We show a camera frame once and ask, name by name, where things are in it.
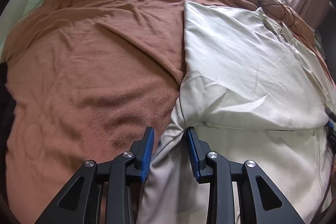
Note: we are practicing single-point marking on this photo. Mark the right pink curtain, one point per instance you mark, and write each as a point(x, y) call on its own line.
point(311, 11)

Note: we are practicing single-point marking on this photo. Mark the cream white zip jacket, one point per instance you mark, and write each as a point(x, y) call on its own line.
point(251, 91)

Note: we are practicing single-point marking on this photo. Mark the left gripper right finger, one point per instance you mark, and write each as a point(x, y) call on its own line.
point(260, 200)

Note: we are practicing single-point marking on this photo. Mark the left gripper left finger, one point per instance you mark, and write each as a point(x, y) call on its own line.
point(79, 200)

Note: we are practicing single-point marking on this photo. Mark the brown bed blanket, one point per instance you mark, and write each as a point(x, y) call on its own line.
point(89, 76)

